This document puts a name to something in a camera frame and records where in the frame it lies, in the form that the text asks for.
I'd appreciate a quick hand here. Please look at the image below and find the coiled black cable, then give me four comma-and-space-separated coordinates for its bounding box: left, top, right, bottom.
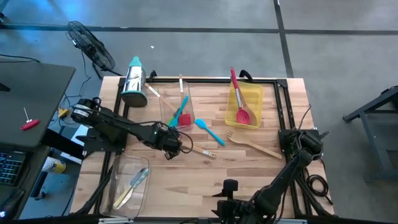
306, 174, 335, 206

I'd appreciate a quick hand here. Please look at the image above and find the dark metal stand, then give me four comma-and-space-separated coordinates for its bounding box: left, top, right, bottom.
341, 85, 398, 183

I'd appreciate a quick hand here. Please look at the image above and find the blue silicone spoon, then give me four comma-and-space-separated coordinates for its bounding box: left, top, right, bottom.
194, 118, 226, 147

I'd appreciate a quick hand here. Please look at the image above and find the white and yellow can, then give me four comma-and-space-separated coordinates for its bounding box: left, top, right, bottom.
40, 156, 67, 174

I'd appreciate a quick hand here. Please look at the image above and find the black desk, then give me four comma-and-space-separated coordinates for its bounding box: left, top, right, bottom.
0, 57, 77, 149

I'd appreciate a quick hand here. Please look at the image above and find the black floor fan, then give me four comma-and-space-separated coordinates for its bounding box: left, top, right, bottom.
65, 20, 124, 78

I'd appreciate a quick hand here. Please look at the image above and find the gray spatula wooden handle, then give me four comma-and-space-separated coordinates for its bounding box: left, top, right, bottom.
144, 82, 178, 113

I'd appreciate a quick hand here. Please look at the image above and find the laptop with backlit keyboard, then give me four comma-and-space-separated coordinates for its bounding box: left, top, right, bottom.
0, 149, 27, 187

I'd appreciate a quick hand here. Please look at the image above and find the wooden spork with label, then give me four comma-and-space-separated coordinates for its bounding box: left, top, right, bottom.
182, 144, 218, 160

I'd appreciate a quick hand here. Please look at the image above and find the wooden spoon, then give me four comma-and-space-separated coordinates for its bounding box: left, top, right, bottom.
239, 93, 258, 127

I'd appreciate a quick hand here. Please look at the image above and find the silver frame bracket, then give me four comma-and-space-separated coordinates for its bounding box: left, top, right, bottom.
98, 217, 135, 224
273, 218, 308, 224

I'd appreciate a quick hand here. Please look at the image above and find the red-handled hex key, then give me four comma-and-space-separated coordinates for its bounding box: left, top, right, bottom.
20, 106, 40, 131

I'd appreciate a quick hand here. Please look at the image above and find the red slotted spoon metal shaft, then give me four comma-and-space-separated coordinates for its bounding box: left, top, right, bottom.
229, 66, 251, 125

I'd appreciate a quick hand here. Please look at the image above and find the knife with yellow handle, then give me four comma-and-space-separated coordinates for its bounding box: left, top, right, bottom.
112, 169, 146, 210

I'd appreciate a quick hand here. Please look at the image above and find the white paper sheet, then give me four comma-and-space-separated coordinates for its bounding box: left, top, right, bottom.
60, 124, 90, 165

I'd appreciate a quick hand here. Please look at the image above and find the yellow plastic bin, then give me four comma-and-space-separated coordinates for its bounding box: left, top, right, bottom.
224, 80, 264, 130

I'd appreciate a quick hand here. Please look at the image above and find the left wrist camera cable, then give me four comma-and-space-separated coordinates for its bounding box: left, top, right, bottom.
174, 130, 194, 156

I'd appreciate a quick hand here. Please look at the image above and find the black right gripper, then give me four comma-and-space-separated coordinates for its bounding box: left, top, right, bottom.
211, 179, 259, 224

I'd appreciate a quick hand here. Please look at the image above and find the tall clear plastic container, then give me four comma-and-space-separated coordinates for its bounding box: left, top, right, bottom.
158, 81, 196, 131

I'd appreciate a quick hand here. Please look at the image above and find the plain wooden spork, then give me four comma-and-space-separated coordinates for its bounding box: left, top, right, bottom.
226, 130, 284, 160

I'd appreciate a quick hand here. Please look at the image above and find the blue silicone spatula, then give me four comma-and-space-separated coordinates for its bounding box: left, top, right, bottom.
169, 95, 190, 128

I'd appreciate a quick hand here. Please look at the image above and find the steel box grater teal handle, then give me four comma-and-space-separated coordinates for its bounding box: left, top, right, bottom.
120, 55, 148, 108

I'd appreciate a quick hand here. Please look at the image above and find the knife with teal patterned handle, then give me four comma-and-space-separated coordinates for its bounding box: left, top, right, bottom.
116, 167, 150, 208

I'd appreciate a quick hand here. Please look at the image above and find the red spatula wooden handle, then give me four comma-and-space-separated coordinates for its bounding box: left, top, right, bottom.
178, 73, 192, 127

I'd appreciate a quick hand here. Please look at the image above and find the large clear plastic bin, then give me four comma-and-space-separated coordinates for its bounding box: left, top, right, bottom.
99, 154, 152, 220

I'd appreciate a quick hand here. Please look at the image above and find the black device with green light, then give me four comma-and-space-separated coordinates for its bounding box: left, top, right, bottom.
0, 187, 25, 220

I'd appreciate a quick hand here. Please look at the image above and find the black aluminium table frame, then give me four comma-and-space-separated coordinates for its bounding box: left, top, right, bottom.
73, 76, 335, 224

